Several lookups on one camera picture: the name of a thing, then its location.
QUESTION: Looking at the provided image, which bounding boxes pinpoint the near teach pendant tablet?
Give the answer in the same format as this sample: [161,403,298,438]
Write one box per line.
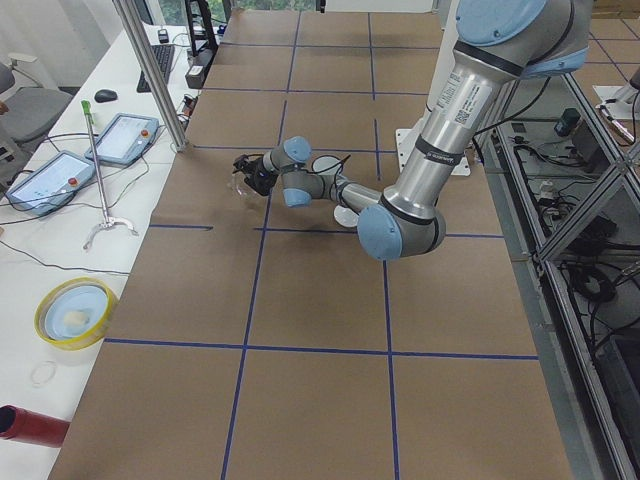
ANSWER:
[7,150,95,216]

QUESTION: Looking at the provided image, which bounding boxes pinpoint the teach pendant tablet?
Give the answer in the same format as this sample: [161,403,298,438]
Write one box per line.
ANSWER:
[7,150,95,216]
[95,113,159,167]

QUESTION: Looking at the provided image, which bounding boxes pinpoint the black keyboard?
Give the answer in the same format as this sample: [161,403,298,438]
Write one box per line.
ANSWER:
[136,43,177,94]

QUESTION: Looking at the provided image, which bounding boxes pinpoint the white enamel mug lid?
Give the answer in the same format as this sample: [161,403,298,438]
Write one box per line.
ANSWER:
[333,205,359,228]

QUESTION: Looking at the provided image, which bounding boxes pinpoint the grey office chair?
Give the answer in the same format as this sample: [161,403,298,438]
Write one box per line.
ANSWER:
[1,52,73,161]

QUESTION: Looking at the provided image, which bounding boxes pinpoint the yellow tape roll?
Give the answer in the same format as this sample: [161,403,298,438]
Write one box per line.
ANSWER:
[34,277,118,351]

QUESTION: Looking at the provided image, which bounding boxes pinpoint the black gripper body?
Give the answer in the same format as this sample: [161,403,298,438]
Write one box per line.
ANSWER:
[242,154,276,196]

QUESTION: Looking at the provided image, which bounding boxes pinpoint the reacher grabber stick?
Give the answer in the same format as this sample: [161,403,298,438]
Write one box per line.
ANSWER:
[81,100,139,252]

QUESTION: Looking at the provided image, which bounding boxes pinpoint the blue plate with white object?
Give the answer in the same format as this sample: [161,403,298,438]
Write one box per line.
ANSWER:
[44,285,108,341]

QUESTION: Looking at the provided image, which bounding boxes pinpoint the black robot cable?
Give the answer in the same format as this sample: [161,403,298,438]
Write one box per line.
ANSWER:
[304,153,352,201]

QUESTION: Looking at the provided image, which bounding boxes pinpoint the aluminium frame rail right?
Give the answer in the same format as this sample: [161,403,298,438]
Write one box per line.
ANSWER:
[477,75,639,479]

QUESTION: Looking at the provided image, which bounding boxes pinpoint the black computer mouse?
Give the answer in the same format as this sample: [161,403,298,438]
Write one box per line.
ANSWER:
[94,89,118,103]

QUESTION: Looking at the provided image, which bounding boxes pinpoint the red cylinder tube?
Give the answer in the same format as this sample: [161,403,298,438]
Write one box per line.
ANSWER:
[1,405,70,448]

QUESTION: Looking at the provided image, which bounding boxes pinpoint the black box on table edge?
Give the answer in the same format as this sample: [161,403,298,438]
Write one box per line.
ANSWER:
[185,49,215,90]

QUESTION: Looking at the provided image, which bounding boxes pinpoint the aluminium frame post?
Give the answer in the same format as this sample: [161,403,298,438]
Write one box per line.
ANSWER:
[112,0,187,152]

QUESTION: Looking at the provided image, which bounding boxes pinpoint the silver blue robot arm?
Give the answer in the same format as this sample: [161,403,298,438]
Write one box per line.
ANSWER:
[233,1,594,261]

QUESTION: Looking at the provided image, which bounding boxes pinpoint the clear ring on table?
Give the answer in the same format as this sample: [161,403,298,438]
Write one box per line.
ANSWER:
[30,360,58,387]

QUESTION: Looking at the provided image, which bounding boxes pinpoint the white enamel mug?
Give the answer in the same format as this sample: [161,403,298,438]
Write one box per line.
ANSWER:
[311,155,346,184]

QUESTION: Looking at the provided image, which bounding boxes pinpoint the far teach pendant tablet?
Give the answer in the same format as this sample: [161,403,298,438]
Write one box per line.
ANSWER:
[95,113,159,167]

